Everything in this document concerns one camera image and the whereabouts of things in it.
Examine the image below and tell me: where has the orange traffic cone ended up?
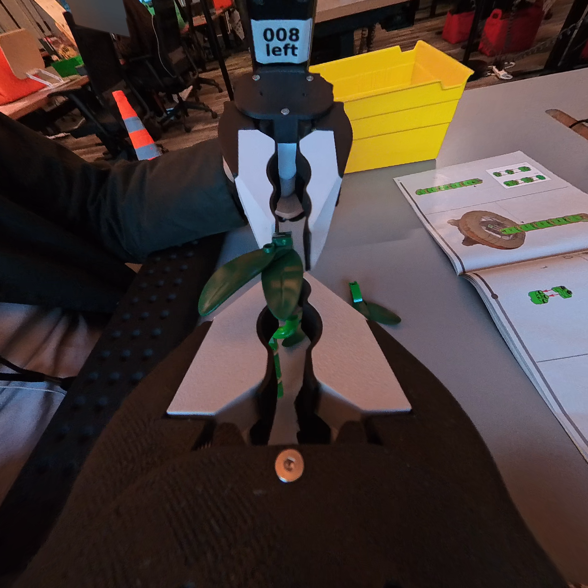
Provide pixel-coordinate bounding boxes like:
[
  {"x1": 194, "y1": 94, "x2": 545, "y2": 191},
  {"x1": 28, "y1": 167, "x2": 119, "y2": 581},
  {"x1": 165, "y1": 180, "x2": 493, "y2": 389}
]
[{"x1": 112, "y1": 90, "x2": 162, "y2": 161}]

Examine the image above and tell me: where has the grey work table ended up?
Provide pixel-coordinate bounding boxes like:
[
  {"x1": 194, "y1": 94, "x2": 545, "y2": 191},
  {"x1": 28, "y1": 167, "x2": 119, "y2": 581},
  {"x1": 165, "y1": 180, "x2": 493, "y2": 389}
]
[{"x1": 315, "y1": 0, "x2": 413, "y2": 25}]

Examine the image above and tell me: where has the building instruction booklet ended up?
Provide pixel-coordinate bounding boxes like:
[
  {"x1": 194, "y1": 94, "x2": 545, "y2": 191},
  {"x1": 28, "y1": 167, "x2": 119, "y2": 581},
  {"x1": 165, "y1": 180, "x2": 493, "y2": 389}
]
[{"x1": 394, "y1": 151, "x2": 588, "y2": 463}]

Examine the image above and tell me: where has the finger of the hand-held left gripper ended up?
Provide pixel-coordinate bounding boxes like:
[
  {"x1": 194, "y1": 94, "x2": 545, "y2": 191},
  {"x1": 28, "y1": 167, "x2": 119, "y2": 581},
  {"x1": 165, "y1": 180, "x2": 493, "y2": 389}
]
[
  {"x1": 234, "y1": 130, "x2": 281, "y2": 252},
  {"x1": 299, "y1": 130, "x2": 344, "y2": 273}
]

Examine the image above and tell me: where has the black office chair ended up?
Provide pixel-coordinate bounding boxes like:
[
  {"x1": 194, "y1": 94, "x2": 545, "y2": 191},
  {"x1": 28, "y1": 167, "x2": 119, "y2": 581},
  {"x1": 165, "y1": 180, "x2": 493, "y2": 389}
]
[{"x1": 151, "y1": 0, "x2": 222, "y2": 135}]

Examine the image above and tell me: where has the black pole stand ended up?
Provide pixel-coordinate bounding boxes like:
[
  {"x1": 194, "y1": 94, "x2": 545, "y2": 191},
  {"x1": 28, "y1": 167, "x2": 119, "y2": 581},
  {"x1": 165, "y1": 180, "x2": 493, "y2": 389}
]
[{"x1": 199, "y1": 0, "x2": 236, "y2": 103}]

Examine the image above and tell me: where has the black strap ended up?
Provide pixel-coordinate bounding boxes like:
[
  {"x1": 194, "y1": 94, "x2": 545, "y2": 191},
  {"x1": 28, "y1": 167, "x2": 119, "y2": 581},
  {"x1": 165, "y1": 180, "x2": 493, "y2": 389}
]
[{"x1": 0, "y1": 356, "x2": 77, "y2": 392}]

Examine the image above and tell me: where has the red container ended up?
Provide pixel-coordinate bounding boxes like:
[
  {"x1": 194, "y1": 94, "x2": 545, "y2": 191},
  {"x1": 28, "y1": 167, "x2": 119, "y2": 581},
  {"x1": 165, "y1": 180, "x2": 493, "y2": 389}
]
[
  {"x1": 484, "y1": 6, "x2": 545, "y2": 57},
  {"x1": 443, "y1": 9, "x2": 476, "y2": 45}
]

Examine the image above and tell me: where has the grey desk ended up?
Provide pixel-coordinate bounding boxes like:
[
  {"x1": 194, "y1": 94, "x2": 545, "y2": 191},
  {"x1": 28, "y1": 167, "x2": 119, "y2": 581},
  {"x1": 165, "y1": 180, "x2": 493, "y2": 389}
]
[{"x1": 220, "y1": 69, "x2": 588, "y2": 588}]

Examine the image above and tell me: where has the black studded mat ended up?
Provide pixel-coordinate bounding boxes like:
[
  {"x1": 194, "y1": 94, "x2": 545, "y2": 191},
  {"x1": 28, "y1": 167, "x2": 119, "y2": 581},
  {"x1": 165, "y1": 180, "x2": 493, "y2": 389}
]
[{"x1": 0, "y1": 234, "x2": 227, "y2": 566}]

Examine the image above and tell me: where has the yellow plastic bin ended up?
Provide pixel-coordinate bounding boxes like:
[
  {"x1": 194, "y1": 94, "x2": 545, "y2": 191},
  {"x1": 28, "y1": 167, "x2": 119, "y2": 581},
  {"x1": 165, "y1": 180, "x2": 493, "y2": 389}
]
[{"x1": 310, "y1": 40, "x2": 475, "y2": 174}]

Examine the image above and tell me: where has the person's light grey garment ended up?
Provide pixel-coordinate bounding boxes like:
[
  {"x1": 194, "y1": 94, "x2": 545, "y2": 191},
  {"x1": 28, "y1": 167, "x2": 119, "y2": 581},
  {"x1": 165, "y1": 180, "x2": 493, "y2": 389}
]
[{"x1": 0, "y1": 301, "x2": 107, "y2": 502}]

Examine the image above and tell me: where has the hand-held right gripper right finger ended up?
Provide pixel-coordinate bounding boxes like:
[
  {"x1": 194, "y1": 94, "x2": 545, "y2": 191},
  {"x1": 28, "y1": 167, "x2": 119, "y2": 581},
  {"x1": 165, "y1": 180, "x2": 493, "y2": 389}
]
[{"x1": 296, "y1": 271, "x2": 413, "y2": 445}]

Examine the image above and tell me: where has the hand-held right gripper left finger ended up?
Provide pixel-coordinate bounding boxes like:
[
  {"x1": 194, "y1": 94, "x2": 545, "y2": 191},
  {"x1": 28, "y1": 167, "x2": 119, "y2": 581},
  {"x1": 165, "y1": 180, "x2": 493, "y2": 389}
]
[{"x1": 166, "y1": 280, "x2": 276, "y2": 445}]

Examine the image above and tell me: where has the person's left forearm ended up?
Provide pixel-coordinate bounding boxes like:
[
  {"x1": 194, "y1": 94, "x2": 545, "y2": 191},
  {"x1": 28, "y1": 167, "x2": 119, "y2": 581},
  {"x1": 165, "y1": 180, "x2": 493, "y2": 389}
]
[{"x1": 0, "y1": 112, "x2": 247, "y2": 319}]

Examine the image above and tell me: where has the small green bin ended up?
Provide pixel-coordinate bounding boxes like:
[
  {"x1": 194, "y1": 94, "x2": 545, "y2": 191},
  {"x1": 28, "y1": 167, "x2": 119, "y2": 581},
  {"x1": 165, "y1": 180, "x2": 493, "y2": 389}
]
[{"x1": 51, "y1": 55, "x2": 86, "y2": 77}]

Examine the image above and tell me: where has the dark green leaf cluster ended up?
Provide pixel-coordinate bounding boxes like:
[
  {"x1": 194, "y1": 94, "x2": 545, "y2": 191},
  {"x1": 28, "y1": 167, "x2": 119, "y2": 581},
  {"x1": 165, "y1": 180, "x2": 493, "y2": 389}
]
[{"x1": 198, "y1": 232, "x2": 305, "y2": 323}]

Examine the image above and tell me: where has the single dark green leaf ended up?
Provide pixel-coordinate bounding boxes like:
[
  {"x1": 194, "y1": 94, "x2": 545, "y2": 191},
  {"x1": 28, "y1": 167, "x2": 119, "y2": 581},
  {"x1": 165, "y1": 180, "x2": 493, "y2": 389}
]
[{"x1": 348, "y1": 281, "x2": 401, "y2": 326}]

